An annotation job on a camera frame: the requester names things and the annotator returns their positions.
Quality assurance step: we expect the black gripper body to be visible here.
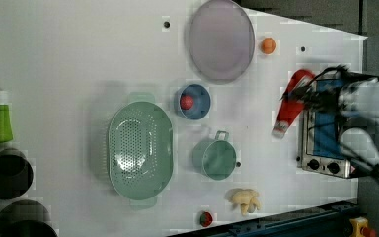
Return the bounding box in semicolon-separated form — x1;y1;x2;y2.
287;65;375;114

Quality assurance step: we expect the red ketchup bottle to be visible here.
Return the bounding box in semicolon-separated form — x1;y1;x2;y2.
272;69;315;139

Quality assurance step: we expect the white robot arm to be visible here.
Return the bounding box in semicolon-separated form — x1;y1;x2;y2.
272;65;379;185

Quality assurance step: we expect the green oval strainer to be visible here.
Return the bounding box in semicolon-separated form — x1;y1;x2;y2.
108;92;174;210

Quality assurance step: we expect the black toaster oven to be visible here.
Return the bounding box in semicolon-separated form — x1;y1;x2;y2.
296;73;379;180

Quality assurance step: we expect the orange fruit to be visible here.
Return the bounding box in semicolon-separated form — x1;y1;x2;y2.
261;38;276;55

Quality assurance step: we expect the grey round plate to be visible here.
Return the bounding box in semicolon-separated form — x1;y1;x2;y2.
188;0;256;83

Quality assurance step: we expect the blue bowl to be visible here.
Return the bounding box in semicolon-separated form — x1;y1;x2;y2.
175;84;211;120

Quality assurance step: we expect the yellow banana peel toy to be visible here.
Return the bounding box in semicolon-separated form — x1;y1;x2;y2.
230;189;261;215

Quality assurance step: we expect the red ball in bowl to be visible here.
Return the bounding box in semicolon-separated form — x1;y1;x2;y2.
180;95;194;110

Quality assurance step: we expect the yellow red emergency button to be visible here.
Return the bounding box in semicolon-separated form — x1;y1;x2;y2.
349;217;377;237

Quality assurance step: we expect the red strawberry toy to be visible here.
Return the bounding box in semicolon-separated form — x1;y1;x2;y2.
199;211;213;227

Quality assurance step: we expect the green bottle white cap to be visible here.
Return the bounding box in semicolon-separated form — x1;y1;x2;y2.
0;90;13;143

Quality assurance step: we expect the black cylinder lower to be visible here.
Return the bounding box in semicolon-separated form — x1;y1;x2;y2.
0;199;58;237

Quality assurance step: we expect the black cylinder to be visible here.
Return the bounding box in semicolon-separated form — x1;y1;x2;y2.
0;148;34;199
0;199;58;237

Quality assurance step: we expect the black cylinder upper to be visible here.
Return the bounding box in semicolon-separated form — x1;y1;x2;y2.
0;148;34;199

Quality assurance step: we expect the green pot with handle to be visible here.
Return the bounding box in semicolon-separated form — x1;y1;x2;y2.
192;130;237;181

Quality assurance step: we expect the blue metal rail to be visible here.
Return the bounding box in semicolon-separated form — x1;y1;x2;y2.
170;201;361;237

